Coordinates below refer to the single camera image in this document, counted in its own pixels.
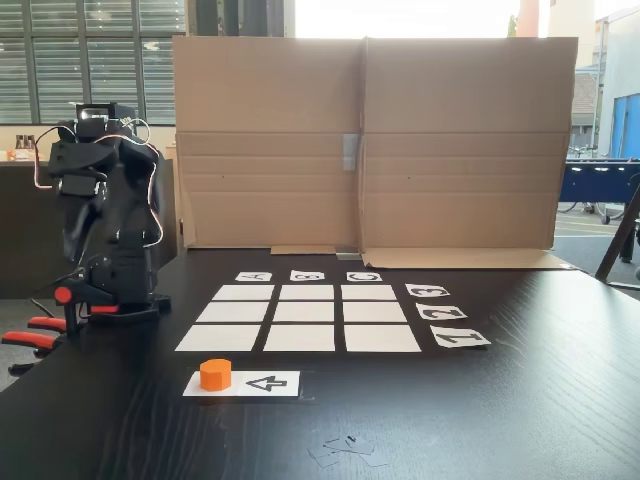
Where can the round orange token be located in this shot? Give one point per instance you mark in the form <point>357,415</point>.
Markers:
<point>215,375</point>

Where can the white paper grid square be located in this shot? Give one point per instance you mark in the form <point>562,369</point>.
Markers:
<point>304,312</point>
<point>382,338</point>
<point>218,338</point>
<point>307,292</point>
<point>233,312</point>
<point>369,292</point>
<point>374,312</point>
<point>243,292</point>
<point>299,338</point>

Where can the dark wooden counter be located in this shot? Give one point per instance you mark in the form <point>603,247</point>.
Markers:
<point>20,225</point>

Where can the brown glass bottles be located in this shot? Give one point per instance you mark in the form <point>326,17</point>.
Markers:
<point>25,142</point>

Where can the orange white box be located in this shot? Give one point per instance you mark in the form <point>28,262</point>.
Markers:
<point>20,155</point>

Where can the black orange bar clamp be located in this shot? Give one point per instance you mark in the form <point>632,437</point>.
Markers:
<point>70,312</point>

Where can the letter B paper label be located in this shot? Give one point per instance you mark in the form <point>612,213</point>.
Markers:
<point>295,278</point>

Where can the white arrow paper sheet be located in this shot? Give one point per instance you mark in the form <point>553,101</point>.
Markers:
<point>270,384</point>

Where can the grey tape strip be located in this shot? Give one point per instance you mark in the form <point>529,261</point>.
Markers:
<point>350,152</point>

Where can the letter C paper label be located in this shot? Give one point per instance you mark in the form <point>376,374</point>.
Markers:
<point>352,278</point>

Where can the number 3 paper label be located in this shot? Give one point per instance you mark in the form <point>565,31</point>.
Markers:
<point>411,290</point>

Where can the number 2 paper label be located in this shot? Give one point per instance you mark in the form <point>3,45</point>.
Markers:
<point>424,315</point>

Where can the brown cardboard screen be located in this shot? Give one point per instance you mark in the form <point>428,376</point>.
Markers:
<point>450,100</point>

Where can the blue foosball table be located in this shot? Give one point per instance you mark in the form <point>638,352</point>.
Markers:
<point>595,182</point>

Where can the dark wooden stand leg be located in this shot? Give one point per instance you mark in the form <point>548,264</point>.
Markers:
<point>620,235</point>

